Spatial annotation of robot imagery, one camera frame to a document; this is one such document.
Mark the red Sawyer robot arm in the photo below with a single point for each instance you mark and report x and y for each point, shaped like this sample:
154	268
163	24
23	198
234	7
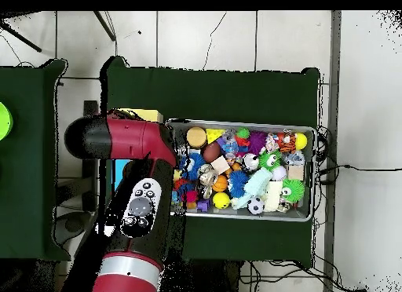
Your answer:
135	141

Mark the clear mesh bin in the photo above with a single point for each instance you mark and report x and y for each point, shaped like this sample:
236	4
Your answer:
251	124

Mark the wooden three-hole box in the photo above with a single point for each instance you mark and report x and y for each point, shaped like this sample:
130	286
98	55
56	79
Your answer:
147	113

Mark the blue fuzzy monster toy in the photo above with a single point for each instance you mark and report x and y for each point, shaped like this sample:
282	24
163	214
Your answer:
195	165

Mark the brown toy football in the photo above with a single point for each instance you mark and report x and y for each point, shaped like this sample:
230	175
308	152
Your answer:
211	152

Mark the yellow cheese wedge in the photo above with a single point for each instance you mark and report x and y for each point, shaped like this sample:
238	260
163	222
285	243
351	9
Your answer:
215	134

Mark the yellow ball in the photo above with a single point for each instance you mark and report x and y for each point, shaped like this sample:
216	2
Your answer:
221	200

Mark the purple spiky ball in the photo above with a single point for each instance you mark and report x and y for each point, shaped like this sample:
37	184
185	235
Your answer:
257	142

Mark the mint green knit cloth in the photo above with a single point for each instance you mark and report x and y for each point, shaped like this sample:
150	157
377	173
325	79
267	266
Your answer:
254	184

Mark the dark green tablecloth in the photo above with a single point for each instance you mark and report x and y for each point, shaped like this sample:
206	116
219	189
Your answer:
213	91

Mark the black and white soccer ball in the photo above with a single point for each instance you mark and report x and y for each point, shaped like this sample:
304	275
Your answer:
255	206

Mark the cream knit cloth roll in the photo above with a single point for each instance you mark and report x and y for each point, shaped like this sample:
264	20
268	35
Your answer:
273	195

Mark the orange tiger plush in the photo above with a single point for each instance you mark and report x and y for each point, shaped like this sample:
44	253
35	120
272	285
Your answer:
286	141

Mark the green spiky ball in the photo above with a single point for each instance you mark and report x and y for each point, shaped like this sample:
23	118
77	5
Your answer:
293	190

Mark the black upright bar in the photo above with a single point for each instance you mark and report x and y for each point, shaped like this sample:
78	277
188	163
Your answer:
90	107

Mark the black tripod leg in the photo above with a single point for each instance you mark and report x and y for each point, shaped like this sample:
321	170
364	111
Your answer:
105	26
22	37

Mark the green covered side table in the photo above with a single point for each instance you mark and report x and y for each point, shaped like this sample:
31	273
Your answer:
31	179

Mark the lime green round object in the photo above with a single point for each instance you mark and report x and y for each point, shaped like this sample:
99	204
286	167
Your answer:
4	120

